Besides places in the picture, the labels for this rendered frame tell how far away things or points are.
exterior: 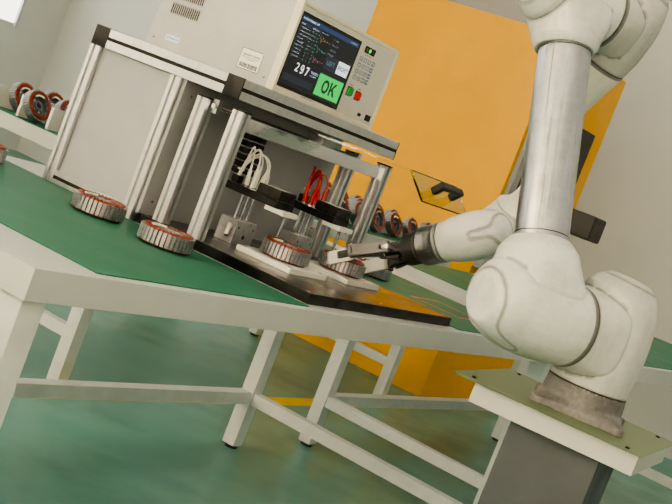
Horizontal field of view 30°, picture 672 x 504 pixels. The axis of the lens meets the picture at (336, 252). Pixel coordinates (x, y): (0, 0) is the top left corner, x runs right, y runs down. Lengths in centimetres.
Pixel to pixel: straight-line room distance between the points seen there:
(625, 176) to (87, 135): 563
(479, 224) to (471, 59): 392
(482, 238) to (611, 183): 546
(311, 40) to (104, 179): 54
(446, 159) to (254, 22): 379
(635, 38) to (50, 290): 126
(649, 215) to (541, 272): 581
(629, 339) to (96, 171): 121
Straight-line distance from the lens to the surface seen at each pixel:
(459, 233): 270
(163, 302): 204
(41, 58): 1089
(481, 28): 658
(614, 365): 234
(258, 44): 277
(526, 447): 237
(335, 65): 288
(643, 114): 814
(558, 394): 237
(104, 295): 193
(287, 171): 307
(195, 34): 288
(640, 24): 252
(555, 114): 234
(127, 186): 274
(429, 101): 661
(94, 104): 285
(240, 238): 279
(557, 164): 231
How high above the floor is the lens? 107
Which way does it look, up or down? 5 degrees down
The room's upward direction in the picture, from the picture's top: 21 degrees clockwise
